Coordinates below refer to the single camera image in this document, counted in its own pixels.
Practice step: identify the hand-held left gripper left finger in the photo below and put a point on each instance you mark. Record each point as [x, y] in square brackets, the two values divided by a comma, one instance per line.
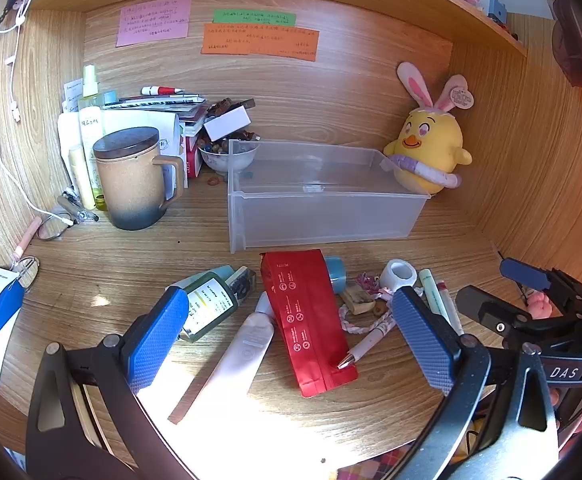
[156, 340]

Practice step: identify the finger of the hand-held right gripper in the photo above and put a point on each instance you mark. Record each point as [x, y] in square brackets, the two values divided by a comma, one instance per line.
[521, 272]
[486, 310]

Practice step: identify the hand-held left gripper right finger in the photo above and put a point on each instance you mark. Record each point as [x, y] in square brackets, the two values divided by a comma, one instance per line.
[421, 340]

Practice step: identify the white stick with red label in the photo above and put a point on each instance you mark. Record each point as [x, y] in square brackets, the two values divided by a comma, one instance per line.
[448, 305]

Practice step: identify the pale green tube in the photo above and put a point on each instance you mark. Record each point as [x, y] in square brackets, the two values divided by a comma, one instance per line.
[428, 285]

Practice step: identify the green glass bottle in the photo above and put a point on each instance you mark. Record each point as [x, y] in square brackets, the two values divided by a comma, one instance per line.
[208, 305]

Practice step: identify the white tape roll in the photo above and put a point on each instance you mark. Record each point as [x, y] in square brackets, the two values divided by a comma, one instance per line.
[388, 277]

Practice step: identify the white cream tube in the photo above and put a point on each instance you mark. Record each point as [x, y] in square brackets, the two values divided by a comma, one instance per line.
[246, 350]

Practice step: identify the blue packet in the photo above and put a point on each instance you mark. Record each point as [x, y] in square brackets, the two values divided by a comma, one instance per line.
[227, 272]

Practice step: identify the blue tape roll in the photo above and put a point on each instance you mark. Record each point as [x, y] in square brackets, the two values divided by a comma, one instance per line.
[336, 272]

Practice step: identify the red pouch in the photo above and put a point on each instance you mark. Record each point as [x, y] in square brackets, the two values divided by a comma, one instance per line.
[306, 320]

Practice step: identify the clear plastic storage bin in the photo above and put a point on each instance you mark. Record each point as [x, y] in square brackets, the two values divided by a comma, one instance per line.
[321, 210]

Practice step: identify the person's right hand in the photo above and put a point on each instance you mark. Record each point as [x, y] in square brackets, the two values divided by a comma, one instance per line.
[541, 305]

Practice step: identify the pink ballpoint pen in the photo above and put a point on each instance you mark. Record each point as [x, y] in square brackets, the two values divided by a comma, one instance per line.
[371, 342]

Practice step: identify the plaid cloth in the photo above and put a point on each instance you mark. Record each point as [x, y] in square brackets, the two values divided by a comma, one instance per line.
[366, 470]

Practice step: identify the eyeglasses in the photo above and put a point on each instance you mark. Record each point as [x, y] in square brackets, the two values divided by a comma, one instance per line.
[51, 230]

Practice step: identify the beige mug with lid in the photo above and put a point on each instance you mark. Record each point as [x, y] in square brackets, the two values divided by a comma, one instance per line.
[126, 185]

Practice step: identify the small metal tool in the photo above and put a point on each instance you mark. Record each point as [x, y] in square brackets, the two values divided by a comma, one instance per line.
[73, 205]

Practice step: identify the yellow chick plush toy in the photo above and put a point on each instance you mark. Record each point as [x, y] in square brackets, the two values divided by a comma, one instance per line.
[431, 140]

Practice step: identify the pink pen with cap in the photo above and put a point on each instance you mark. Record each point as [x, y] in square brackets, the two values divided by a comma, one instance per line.
[28, 235]

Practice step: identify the cream stick tube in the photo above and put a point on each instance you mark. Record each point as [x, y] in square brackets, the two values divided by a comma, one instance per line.
[78, 170]

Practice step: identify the white ceramic bowl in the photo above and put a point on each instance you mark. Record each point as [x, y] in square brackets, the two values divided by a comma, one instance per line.
[226, 162]

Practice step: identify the pile of dried snacks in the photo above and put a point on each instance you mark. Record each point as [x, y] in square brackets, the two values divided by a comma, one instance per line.
[216, 147]

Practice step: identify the white paper bag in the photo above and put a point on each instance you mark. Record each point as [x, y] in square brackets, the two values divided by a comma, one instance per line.
[136, 119]

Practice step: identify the white cardboard box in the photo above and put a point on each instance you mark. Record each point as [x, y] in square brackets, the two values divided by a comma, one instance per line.
[226, 124]

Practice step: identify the white squeeze bottle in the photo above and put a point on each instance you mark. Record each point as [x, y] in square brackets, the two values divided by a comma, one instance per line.
[68, 130]

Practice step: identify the stack of books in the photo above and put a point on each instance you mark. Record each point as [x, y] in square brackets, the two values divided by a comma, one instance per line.
[191, 110]

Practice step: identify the clear spray bottle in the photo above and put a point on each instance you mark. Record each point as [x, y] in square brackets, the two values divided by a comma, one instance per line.
[90, 110]

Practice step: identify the teal round tin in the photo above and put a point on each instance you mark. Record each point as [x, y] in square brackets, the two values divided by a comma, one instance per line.
[110, 98]

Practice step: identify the red and white pen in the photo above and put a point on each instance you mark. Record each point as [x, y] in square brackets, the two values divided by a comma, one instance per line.
[163, 91]

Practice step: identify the white paper card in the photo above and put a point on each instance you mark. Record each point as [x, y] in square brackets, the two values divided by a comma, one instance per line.
[72, 92]

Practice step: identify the blue toy block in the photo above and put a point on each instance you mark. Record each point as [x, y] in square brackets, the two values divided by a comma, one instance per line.
[498, 9]

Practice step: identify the orange sticky note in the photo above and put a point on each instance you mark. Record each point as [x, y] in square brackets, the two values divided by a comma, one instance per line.
[261, 42]

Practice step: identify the pink sticky note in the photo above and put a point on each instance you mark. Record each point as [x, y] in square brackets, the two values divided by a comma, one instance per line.
[153, 20]

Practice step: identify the green sticky note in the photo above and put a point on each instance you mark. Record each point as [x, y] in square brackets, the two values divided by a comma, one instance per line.
[253, 17]

